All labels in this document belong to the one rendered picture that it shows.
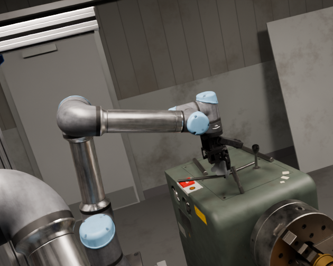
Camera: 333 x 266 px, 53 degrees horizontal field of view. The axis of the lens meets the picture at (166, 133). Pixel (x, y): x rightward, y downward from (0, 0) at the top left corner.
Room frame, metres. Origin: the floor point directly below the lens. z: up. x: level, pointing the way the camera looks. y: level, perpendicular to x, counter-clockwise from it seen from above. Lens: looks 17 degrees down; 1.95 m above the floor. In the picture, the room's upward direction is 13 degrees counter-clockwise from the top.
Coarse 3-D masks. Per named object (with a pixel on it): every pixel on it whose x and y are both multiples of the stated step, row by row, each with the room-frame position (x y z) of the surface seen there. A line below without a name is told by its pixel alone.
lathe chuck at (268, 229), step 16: (288, 208) 1.06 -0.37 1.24; (304, 208) 1.05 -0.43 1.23; (272, 224) 1.03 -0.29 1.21; (288, 224) 0.99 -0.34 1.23; (304, 224) 1.00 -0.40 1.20; (320, 224) 1.02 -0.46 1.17; (256, 240) 1.04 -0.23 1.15; (272, 240) 0.98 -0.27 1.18; (304, 240) 1.00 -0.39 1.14; (320, 240) 1.02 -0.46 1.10; (256, 256) 1.03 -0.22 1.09; (272, 256) 0.96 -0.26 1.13; (288, 256) 0.98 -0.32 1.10
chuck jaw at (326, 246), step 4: (328, 236) 1.03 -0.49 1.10; (332, 236) 1.02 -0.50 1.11; (324, 240) 1.02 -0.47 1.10; (328, 240) 1.01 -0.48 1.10; (332, 240) 1.00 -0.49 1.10; (308, 244) 1.04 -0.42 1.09; (312, 244) 1.01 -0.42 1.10; (316, 244) 1.01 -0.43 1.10; (320, 244) 1.00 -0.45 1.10; (324, 244) 1.00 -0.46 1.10; (328, 244) 0.99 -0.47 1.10; (332, 244) 0.98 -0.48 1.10; (312, 248) 1.02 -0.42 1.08; (316, 248) 0.99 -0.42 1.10; (320, 248) 0.98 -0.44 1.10; (324, 248) 0.98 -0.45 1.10; (328, 248) 0.97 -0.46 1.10; (332, 248) 0.97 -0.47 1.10; (316, 252) 0.99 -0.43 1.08; (320, 252) 0.97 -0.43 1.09; (324, 252) 0.96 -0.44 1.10; (328, 252) 0.95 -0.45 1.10; (332, 252) 0.95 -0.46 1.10
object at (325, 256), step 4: (320, 256) 0.92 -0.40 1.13; (324, 256) 0.92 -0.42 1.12; (328, 256) 0.92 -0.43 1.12; (332, 256) 0.93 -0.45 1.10; (316, 260) 0.91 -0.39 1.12; (320, 260) 0.91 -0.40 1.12; (324, 260) 0.90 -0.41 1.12; (328, 260) 0.90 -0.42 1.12; (332, 260) 0.89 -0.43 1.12; (312, 264) 0.93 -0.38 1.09; (316, 264) 0.91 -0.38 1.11; (320, 264) 0.90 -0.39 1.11; (324, 264) 0.89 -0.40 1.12; (328, 264) 0.89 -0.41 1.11; (332, 264) 0.88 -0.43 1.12
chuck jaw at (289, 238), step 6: (282, 228) 0.99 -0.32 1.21; (276, 234) 0.99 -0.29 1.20; (282, 234) 0.98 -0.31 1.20; (288, 234) 0.97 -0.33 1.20; (288, 240) 0.96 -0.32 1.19; (294, 240) 0.94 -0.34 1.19; (300, 240) 0.95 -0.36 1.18; (294, 246) 0.94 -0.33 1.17; (300, 246) 0.95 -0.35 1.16; (306, 246) 0.93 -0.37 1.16; (300, 252) 0.93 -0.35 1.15; (306, 252) 0.93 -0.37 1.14; (312, 252) 0.93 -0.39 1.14; (306, 258) 0.93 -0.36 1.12; (312, 258) 0.91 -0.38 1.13
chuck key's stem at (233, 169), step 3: (231, 168) 1.24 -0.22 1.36; (234, 168) 1.24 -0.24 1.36; (234, 171) 1.24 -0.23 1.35; (234, 174) 1.23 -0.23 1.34; (237, 174) 1.23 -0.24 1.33; (234, 177) 1.23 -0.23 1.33; (237, 177) 1.23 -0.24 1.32; (237, 180) 1.22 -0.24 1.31; (237, 183) 1.22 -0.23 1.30; (240, 186) 1.22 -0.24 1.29; (240, 189) 1.21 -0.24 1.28; (243, 189) 1.21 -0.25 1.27; (240, 192) 1.21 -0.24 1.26; (243, 192) 1.21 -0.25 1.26
